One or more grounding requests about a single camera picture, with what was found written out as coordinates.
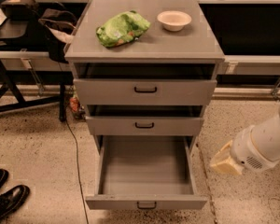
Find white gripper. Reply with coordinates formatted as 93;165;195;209
210;125;275;175

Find grey bottom drawer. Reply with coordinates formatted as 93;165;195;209
86;136;207;210

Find grey drawer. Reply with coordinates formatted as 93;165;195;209
86;105;203;136
86;136;207;210
74;63;217;105

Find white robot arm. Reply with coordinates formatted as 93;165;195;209
210;105;280;175

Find grey drawer cabinet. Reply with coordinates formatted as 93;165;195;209
65;0;223;150

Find grey middle drawer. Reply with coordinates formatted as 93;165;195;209
86;105;203;136

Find grey top drawer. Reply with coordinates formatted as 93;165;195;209
74;63;217;105

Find white bowl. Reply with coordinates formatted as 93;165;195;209
157;10;192;32

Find red object behind cabinet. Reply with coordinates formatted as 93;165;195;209
69;95;84;119

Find black shoe lower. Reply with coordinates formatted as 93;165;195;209
0;185;30;222

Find black bag on table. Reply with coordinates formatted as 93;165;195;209
0;0;38;21

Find black floor cable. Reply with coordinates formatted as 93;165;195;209
64;117;90;224

